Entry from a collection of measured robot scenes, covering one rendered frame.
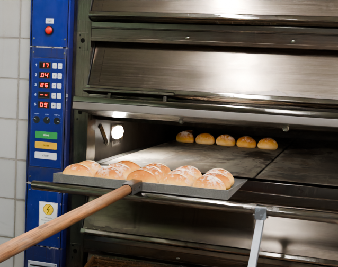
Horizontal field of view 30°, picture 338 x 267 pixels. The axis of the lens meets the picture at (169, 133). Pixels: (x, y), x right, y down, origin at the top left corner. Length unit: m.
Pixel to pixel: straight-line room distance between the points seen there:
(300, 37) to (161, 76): 0.49
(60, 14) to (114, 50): 0.23
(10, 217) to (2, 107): 0.42
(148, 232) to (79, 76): 0.62
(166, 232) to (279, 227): 0.40
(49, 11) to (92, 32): 0.18
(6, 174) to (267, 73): 1.06
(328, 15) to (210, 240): 0.85
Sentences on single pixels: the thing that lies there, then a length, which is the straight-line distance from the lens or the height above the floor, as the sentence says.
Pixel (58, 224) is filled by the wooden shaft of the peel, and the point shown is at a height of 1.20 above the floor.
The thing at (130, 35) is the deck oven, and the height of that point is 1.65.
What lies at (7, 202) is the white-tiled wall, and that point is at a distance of 2.52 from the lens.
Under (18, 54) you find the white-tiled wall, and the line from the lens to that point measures 2.45.
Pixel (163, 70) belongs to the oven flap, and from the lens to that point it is 2.22.
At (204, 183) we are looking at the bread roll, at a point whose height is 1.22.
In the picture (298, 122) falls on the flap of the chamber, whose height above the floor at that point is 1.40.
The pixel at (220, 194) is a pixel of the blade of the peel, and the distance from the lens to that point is 1.83.
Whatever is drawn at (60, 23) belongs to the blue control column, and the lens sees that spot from 2.34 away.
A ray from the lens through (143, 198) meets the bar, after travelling 1.87.
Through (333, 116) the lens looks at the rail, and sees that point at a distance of 1.98.
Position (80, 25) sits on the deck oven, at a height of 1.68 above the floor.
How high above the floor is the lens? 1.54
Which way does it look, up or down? 6 degrees down
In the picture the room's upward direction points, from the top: 3 degrees clockwise
